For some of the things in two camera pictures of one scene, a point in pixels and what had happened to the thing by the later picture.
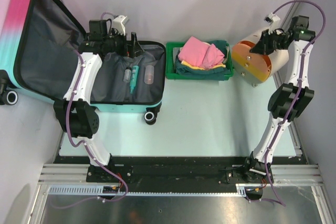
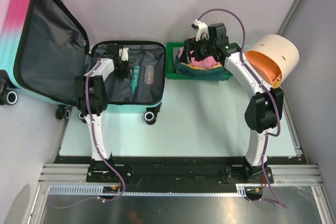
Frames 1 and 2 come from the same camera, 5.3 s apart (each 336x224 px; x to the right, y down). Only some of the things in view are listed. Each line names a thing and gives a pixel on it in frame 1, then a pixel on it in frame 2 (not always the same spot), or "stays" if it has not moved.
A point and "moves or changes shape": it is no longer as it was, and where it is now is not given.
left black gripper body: (116, 44) → (123, 71)
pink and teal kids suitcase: (40, 51) stays
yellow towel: (189, 64) stays
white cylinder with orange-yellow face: (255, 67) moves or changes shape
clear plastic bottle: (149, 74) stays
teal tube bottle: (134, 77) stays
